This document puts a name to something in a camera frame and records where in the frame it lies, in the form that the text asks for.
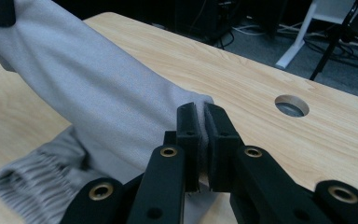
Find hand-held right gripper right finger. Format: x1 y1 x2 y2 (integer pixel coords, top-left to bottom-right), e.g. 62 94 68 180
203 103 245 193

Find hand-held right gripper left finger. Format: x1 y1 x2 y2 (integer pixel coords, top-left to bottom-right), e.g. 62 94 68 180
163 102 203 193

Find grey pants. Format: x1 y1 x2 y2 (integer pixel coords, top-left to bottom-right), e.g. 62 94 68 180
0 0 219 224

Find black floor cables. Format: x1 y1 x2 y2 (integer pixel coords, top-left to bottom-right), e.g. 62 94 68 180
213 29 237 51

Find white floor cable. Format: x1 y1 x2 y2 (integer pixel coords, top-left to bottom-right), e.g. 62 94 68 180
230 22 306 37

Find white desk frame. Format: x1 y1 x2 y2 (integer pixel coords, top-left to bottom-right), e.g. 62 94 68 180
274 0 358 70

